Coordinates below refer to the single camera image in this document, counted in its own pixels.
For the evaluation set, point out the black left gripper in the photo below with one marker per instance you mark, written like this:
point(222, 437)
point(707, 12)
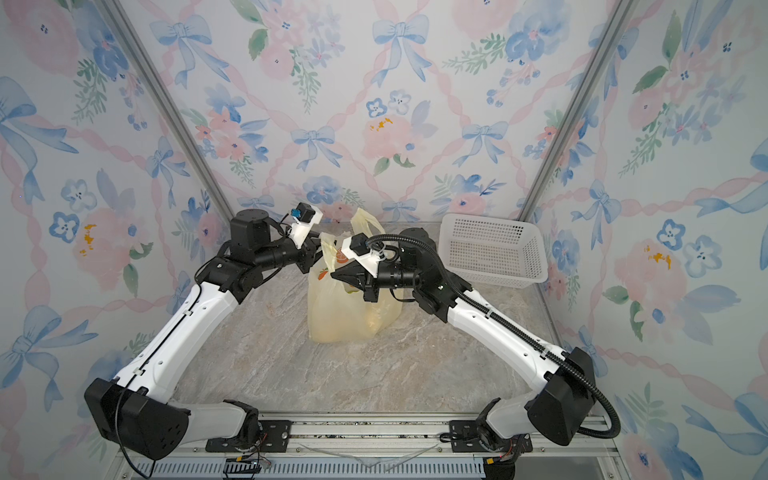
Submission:
point(311, 254)

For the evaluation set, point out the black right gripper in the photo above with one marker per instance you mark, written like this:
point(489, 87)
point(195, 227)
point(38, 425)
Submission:
point(367, 282)

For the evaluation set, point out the yellow plastic bag orange print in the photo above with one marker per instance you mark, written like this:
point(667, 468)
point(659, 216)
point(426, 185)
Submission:
point(336, 311)

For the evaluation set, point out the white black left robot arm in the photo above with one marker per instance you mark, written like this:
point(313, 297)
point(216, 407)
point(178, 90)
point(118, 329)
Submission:
point(134, 409)

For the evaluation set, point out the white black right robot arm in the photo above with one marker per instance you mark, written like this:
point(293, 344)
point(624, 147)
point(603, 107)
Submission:
point(562, 391)

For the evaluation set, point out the white perforated plastic basket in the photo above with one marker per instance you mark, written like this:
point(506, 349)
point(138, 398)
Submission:
point(493, 251)

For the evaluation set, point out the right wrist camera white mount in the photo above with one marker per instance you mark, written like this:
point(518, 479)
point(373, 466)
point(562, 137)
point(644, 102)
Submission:
point(355, 248)

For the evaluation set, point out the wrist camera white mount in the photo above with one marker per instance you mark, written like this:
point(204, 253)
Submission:
point(303, 219)
point(355, 248)

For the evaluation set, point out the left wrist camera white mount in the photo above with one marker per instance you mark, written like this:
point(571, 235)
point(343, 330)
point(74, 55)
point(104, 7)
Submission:
point(303, 219)

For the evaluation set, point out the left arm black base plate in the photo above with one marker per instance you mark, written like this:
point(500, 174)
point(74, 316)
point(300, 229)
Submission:
point(258, 436)

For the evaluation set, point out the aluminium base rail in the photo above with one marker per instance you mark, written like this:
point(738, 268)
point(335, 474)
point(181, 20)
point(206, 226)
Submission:
point(377, 446)

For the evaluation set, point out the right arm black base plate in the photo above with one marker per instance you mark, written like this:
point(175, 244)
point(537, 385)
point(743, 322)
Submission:
point(468, 436)

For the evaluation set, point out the left aluminium corner post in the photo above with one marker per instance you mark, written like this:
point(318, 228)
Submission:
point(117, 19)

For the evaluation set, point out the aluminium corner post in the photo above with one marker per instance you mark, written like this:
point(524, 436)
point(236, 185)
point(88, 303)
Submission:
point(117, 19)
point(614, 29)

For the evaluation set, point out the right aluminium corner post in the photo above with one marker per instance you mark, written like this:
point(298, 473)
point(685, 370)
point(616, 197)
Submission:
point(614, 29)

